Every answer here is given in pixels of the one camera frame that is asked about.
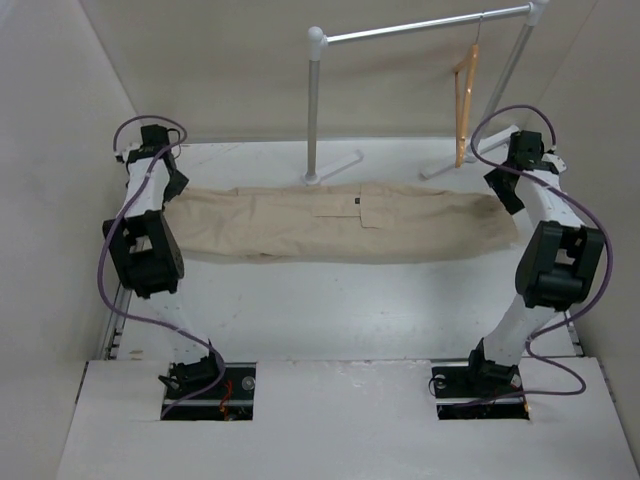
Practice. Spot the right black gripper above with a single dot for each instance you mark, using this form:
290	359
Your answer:
512	202

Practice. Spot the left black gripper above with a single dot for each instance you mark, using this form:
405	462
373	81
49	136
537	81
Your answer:
176	187

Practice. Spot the beige trousers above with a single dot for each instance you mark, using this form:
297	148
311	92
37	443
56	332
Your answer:
361	221

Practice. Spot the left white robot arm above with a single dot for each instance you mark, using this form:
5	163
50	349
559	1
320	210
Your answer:
149	262

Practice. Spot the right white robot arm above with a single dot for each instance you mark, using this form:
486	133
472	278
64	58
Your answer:
556	270

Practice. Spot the wooden clothes hanger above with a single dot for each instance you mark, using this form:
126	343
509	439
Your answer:
464	77

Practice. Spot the white and silver clothes rack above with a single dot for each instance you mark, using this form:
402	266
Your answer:
398	81

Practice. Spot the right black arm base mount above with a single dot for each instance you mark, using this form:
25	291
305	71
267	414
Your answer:
463	395

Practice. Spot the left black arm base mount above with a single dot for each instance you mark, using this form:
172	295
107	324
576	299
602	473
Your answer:
225	390

